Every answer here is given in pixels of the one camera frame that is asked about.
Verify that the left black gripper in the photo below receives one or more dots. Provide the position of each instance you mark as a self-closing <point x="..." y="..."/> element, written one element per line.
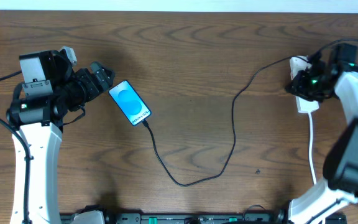
<point x="93" y="87"/>

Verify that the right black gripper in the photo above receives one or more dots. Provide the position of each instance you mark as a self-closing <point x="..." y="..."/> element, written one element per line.
<point x="298" y="88"/>

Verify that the white power strip socket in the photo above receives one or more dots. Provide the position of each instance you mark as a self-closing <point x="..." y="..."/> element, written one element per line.
<point x="299" y="67"/>

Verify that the blue Samsung smartphone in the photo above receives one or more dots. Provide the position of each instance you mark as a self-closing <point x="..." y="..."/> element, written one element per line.
<point x="130" y="102"/>

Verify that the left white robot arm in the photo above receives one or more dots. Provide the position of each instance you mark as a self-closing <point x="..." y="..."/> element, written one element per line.
<point x="51" y="88"/>

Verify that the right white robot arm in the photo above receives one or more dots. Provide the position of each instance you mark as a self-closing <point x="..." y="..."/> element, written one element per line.
<point x="338" y="186"/>

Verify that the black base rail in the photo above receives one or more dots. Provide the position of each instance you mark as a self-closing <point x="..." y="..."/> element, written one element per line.
<point x="136" y="218"/>

